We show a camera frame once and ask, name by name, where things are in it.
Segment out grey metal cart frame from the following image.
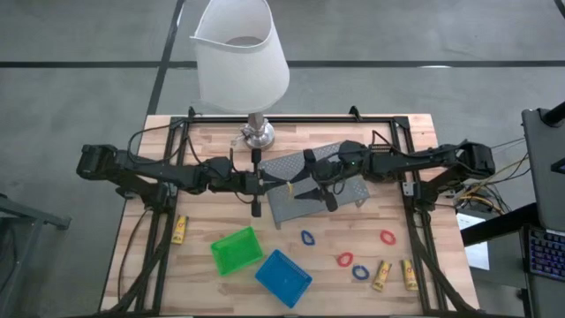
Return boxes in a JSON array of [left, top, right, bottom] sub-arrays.
[[0, 193, 72, 318]]

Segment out black aluminium table frame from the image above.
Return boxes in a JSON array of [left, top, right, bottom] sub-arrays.
[[100, 105, 482, 318]]

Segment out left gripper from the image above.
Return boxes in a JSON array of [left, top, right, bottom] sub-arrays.
[[232, 148, 291, 217]]

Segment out white paper sheet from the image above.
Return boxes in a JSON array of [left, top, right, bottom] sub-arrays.
[[456, 213, 491, 271]]

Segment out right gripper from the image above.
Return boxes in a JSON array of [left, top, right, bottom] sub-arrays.
[[289, 148, 344, 213]]

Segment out green plastic basket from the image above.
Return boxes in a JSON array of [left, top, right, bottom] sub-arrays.
[[209, 226, 265, 277]]

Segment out backlit keyboard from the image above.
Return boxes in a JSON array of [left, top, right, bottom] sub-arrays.
[[524, 225, 565, 283]]

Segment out blue plastic basket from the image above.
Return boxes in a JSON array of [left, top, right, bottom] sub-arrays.
[[254, 248, 313, 309]]

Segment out grey perforated metal shelf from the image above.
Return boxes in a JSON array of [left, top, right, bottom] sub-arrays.
[[259, 140, 372, 231]]

